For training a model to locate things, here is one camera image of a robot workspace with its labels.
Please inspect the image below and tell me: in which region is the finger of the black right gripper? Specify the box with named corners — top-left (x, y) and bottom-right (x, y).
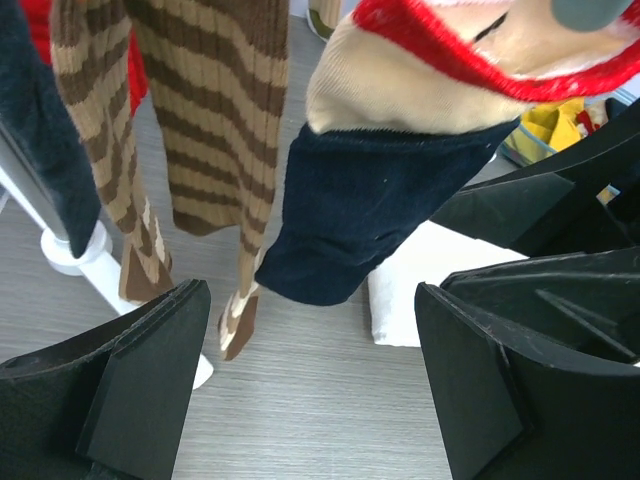
top-left (440, 247), bottom-right (639, 364)
top-left (432, 103), bottom-right (639, 257)

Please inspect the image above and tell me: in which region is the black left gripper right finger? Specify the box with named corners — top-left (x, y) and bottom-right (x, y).
top-left (415, 284), bottom-right (639, 479)

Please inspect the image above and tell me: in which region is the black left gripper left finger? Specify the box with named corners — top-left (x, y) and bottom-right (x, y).
top-left (1, 280), bottom-right (210, 479)

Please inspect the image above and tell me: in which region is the brown zebra striped sock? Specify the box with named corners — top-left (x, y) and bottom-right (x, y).
top-left (126, 1), bottom-right (289, 361)

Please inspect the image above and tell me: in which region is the teal plastic basin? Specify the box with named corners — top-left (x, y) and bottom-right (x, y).
top-left (501, 89), bottom-right (635, 167)

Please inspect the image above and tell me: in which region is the white folded towel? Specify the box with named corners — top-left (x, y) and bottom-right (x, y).
top-left (367, 221), bottom-right (526, 347)

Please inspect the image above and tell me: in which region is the white drying rack stand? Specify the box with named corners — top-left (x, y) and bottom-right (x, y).
top-left (0, 124), bottom-right (215, 391)

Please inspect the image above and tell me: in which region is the beige striped long sock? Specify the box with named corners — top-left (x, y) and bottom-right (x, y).
top-left (306, 0), bottom-right (342, 42)

